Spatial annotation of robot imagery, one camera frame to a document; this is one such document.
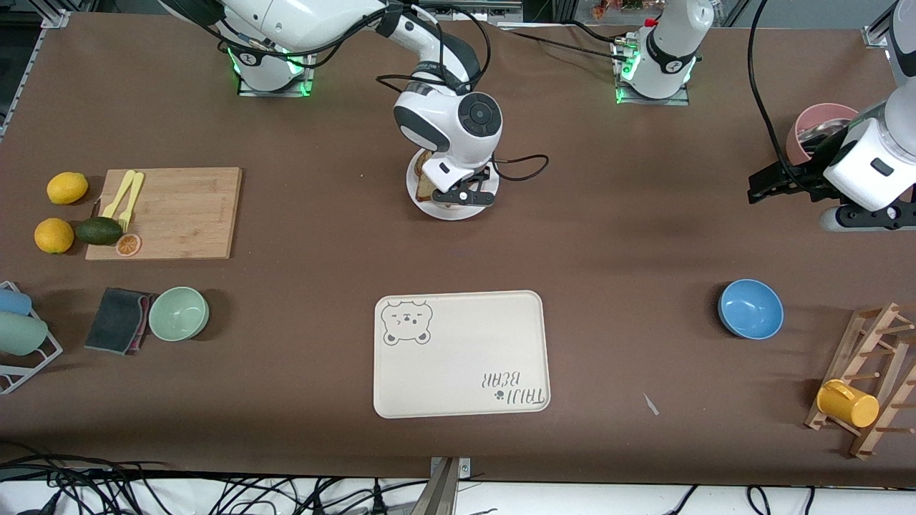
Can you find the pale green bowl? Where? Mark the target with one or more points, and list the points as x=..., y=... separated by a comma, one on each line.
x=179, y=315

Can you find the blue bowl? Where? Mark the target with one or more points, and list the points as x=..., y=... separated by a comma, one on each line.
x=751, y=309

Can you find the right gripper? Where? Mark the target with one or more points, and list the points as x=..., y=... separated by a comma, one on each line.
x=486, y=174

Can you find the white round plate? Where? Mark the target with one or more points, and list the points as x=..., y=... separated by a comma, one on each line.
x=465, y=214

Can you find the large metal spoon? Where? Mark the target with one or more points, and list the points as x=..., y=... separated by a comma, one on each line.
x=823, y=130

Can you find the round-topped bread slice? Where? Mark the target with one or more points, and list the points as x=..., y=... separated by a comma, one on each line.
x=423, y=179

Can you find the yellow lemon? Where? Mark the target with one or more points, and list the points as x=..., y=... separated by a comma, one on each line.
x=67, y=188

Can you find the light blue cup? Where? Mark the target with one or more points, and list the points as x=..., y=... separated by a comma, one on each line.
x=14, y=302

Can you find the small white paper scrap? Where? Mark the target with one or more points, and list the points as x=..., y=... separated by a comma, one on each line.
x=650, y=404

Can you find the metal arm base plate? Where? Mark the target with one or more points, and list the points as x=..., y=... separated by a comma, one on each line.
x=655, y=102
x=310, y=79

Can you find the wooden cutting board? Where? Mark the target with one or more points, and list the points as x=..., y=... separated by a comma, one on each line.
x=179, y=247

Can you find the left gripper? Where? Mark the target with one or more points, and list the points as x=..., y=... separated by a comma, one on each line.
x=803, y=177

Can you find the round yellow-orange citrus fruit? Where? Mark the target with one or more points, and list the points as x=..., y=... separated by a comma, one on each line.
x=54, y=236

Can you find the yellow mug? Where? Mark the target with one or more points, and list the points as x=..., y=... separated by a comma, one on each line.
x=848, y=404

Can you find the aluminium frame profile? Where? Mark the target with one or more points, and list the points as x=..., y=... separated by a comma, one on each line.
x=876, y=32
x=56, y=20

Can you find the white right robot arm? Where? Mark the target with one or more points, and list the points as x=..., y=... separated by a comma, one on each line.
x=458, y=143

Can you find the yellow plastic knife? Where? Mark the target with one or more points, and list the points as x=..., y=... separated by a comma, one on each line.
x=118, y=194

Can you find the grey and pink folded cloth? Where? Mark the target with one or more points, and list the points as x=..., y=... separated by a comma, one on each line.
x=114, y=322

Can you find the pink bowl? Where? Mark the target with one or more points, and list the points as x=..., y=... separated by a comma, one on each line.
x=823, y=111

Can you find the colourful flower decoration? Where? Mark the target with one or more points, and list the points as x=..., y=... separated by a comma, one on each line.
x=608, y=8

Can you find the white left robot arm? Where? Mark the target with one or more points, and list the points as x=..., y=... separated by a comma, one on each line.
x=669, y=57

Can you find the dark green avocado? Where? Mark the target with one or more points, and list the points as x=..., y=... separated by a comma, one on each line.
x=100, y=232

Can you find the orange slice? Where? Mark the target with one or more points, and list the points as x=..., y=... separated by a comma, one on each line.
x=129, y=245

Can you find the grey background equipment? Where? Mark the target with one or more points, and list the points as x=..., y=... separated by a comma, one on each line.
x=515, y=8

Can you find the pale green cup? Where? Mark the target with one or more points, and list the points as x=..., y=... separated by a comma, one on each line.
x=21, y=334

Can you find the wooden mug rack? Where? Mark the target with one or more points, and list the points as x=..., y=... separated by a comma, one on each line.
x=869, y=336

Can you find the cream tray with bear print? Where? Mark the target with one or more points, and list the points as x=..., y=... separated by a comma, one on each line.
x=458, y=357

